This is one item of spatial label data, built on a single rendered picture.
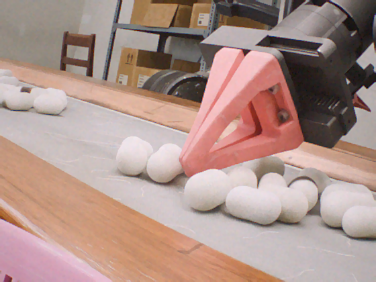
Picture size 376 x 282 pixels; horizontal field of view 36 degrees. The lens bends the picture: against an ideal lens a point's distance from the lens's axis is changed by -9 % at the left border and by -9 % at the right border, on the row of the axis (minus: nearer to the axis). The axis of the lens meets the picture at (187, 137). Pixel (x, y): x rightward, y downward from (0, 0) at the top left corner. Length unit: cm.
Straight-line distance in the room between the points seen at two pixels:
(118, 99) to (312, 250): 53
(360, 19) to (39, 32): 517
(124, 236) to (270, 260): 10
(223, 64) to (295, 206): 10
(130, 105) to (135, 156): 38
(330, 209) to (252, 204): 5
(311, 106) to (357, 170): 15
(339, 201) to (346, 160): 20
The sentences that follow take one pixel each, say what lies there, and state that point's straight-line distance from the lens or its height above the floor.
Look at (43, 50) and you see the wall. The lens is 555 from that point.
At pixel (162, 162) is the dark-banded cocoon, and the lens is 37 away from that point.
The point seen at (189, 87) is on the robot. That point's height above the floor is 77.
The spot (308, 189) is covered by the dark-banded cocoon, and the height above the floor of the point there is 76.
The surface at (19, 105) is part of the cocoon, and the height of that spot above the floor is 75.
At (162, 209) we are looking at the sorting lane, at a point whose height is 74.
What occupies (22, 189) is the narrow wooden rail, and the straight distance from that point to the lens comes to 21.
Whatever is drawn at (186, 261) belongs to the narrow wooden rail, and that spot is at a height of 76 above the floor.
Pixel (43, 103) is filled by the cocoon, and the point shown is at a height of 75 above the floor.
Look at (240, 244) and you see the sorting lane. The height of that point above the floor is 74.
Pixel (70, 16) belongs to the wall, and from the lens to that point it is 564.
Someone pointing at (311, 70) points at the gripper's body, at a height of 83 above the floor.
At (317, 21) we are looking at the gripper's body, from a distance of 40.
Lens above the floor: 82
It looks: 7 degrees down
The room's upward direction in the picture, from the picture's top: 10 degrees clockwise
